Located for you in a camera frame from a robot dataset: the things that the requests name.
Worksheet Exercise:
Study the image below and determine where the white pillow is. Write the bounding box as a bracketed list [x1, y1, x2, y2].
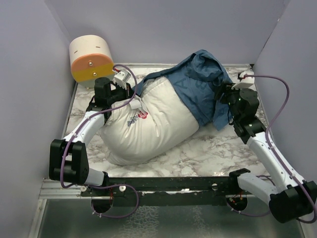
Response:
[100, 77, 199, 166]

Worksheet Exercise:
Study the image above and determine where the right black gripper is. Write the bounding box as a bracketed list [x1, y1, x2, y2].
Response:
[214, 80, 247, 121]

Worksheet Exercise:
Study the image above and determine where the cream orange cylindrical container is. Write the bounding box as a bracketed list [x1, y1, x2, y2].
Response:
[69, 35, 114, 88]

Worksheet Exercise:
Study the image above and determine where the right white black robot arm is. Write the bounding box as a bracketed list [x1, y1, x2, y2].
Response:
[214, 83, 317, 223]

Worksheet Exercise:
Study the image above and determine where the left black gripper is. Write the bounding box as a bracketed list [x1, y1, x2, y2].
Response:
[108, 81, 141, 106]

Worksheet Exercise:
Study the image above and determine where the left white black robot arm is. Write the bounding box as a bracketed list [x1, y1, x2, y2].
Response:
[49, 77, 135, 196]

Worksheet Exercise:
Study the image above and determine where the aluminium frame rail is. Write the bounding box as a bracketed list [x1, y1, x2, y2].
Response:
[39, 179, 81, 199]

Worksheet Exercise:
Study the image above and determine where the blue cartoon print pillowcase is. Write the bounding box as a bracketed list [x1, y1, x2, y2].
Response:
[134, 50, 232, 130]

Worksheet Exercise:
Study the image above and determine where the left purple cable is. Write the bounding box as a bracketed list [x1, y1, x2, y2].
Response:
[60, 64, 140, 220]

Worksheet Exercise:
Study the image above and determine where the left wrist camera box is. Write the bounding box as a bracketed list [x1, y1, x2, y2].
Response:
[113, 70, 131, 89]

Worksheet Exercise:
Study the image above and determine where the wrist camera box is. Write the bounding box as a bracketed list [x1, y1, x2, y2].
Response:
[113, 70, 131, 89]
[231, 71, 255, 89]

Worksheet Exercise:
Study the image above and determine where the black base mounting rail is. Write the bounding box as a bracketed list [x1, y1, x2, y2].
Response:
[81, 177, 241, 207]

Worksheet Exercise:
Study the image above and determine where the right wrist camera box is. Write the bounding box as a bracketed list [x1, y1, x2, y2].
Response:
[231, 71, 255, 89]

